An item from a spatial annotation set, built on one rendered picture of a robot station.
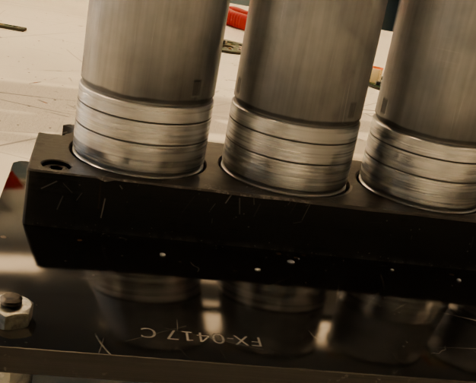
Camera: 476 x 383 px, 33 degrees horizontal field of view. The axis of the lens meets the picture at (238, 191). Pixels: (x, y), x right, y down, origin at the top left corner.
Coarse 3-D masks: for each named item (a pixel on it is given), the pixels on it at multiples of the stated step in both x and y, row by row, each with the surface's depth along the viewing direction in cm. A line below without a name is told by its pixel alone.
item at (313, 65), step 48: (288, 0) 14; (336, 0) 13; (384, 0) 14; (288, 48) 14; (336, 48) 14; (240, 96) 15; (288, 96) 14; (336, 96) 14; (240, 144) 15; (288, 144) 14; (336, 144) 14; (288, 192) 15; (336, 192) 15
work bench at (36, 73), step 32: (0, 0) 42; (32, 0) 44; (64, 0) 46; (0, 32) 35; (32, 32) 36; (64, 32) 37; (384, 32) 58; (0, 64) 29; (32, 64) 30; (64, 64) 31; (224, 64) 36; (384, 64) 44; (0, 96) 25; (32, 96) 26; (64, 96) 26; (224, 96) 30; (0, 128) 22; (32, 128) 23; (224, 128) 26; (0, 160) 20; (0, 192) 18
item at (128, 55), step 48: (96, 0) 14; (144, 0) 13; (192, 0) 13; (96, 48) 14; (144, 48) 13; (192, 48) 14; (96, 96) 14; (144, 96) 14; (192, 96) 14; (96, 144) 14; (144, 144) 14; (192, 144) 14
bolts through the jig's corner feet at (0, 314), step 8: (0, 296) 11; (8, 296) 11; (16, 296) 11; (0, 304) 11; (8, 304) 11; (16, 304) 11; (24, 304) 11; (32, 304) 11; (0, 312) 11; (8, 312) 11; (16, 312) 11; (24, 312) 11; (32, 312) 11; (0, 320) 11; (8, 320) 11; (16, 320) 11; (24, 320) 11; (0, 328) 11; (8, 328) 11; (16, 328) 11
